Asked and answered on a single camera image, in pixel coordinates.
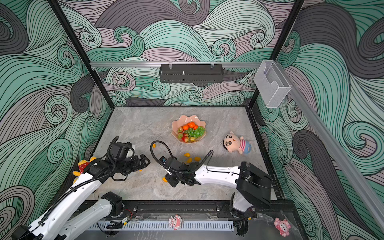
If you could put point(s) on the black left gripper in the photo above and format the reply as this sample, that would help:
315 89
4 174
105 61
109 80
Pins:
137 166

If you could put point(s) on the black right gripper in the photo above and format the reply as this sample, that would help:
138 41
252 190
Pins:
169 178

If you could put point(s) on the green grape bunch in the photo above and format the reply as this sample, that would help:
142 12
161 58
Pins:
195 133

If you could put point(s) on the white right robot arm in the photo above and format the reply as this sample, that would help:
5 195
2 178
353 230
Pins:
253 185

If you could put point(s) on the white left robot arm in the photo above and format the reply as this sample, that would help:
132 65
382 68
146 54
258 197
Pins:
57 223

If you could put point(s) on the pink scalloped fruit bowl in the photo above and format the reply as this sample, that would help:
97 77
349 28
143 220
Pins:
184 120

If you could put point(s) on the yellow red plush toy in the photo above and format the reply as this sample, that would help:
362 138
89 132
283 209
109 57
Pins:
81 165

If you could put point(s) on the pink pig figurine centre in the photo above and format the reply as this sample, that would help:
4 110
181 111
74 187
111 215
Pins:
175 222

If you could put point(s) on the boy plush doll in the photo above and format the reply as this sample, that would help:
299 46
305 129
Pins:
233 143

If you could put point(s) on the pink plush toy right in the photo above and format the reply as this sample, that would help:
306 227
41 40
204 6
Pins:
283 226

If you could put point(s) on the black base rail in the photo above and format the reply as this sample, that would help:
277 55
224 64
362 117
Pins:
220 209

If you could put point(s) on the white cable duct strip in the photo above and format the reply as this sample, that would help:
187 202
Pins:
165 226

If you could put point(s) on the aluminium rail back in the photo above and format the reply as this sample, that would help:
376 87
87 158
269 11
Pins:
138 64

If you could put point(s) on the aluminium rail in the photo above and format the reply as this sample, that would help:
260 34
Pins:
138 64
369 197

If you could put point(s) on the black wall shelf tray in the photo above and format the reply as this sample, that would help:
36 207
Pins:
200 75

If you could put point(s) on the clear plastic wall box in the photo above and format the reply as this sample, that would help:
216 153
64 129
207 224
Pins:
272 82

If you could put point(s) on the black corner frame post left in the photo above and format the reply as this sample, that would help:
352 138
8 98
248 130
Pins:
55 6

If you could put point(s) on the black corner frame post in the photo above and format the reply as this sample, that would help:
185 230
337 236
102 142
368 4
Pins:
286 30
55 6

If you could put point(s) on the aluminium rail right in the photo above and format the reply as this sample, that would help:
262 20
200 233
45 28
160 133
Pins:
369 197

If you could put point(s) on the black corner frame post right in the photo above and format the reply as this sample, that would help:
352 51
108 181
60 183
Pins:
286 30

